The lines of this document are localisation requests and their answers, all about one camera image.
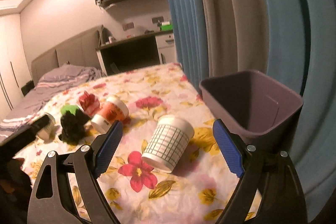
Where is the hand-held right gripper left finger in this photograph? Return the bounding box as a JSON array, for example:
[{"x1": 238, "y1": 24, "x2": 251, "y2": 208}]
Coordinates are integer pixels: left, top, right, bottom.
[{"x1": 28, "y1": 120, "x2": 124, "y2": 224}]

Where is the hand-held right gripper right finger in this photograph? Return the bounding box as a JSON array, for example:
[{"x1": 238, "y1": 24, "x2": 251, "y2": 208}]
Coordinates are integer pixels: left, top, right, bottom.
[{"x1": 213, "y1": 119, "x2": 307, "y2": 224}]

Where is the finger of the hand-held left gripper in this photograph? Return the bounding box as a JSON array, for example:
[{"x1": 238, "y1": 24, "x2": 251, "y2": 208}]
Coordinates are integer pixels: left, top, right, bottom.
[{"x1": 0, "y1": 114, "x2": 54, "y2": 159}]

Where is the small white paper cup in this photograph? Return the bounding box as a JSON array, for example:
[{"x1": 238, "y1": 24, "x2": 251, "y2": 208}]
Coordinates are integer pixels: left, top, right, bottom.
[{"x1": 37, "y1": 113, "x2": 56, "y2": 141}]

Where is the orange paper cup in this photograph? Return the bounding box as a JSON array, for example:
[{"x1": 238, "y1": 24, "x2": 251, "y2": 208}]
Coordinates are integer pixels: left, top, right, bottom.
[{"x1": 91, "y1": 95, "x2": 130, "y2": 133}]

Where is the black plastic bag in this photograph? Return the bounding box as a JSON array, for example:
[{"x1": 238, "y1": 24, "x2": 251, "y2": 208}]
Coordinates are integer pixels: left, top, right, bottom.
[{"x1": 58, "y1": 109, "x2": 87, "y2": 144}]

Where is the green paper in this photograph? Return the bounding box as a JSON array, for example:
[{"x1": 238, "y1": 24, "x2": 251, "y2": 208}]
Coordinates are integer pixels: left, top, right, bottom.
[{"x1": 60, "y1": 105, "x2": 82, "y2": 116}]

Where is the grey plastic bin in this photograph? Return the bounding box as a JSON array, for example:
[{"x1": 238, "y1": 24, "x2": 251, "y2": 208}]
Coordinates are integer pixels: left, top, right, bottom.
[{"x1": 199, "y1": 70, "x2": 304, "y2": 161}]

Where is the green checked paper cup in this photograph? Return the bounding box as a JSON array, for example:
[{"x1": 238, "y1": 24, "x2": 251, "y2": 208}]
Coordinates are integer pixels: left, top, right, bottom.
[{"x1": 141, "y1": 114, "x2": 195, "y2": 173}]

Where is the black bedside stand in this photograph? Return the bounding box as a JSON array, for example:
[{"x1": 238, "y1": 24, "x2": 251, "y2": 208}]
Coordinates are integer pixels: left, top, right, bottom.
[{"x1": 21, "y1": 81, "x2": 36, "y2": 97}]

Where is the grey striped duvet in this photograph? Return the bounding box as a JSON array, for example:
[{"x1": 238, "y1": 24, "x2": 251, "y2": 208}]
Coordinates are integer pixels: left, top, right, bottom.
[{"x1": 0, "y1": 64, "x2": 105, "y2": 135}]

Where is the floral tablecloth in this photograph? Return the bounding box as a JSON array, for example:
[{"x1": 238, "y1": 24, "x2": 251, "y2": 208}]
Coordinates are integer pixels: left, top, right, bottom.
[{"x1": 16, "y1": 63, "x2": 263, "y2": 224}]

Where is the white wardrobe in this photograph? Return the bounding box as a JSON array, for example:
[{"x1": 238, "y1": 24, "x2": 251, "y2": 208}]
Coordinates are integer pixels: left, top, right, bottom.
[{"x1": 0, "y1": 14, "x2": 24, "y2": 119}]

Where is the grey upholstered headboard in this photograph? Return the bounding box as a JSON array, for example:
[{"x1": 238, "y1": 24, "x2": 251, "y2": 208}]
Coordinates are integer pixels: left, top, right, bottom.
[{"x1": 31, "y1": 25, "x2": 104, "y2": 84}]

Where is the dark wooden desk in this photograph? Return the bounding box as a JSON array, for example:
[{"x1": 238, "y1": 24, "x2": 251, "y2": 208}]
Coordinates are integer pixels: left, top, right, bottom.
[{"x1": 96, "y1": 30, "x2": 174, "y2": 76}]

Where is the white drawer cabinet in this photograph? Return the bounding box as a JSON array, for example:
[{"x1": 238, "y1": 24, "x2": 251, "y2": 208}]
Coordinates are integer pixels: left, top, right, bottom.
[{"x1": 155, "y1": 32, "x2": 177, "y2": 65}]

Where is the narrow blue curtain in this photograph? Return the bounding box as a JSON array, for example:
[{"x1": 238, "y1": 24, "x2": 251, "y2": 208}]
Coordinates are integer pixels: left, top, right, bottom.
[{"x1": 157, "y1": 0, "x2": 208, "y2": 93}]

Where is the wide blue curtain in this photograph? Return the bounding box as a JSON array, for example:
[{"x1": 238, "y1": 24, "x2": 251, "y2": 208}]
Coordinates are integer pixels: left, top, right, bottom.
[{"x1": 252, "y1": 0, "x2": 336, "y2": 203}]

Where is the grey curtain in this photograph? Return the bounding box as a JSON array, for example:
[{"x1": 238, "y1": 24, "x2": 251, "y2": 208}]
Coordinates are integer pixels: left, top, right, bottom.
[{"x1": 192, "y1": 0, "x2": 268, "y2": 77}]

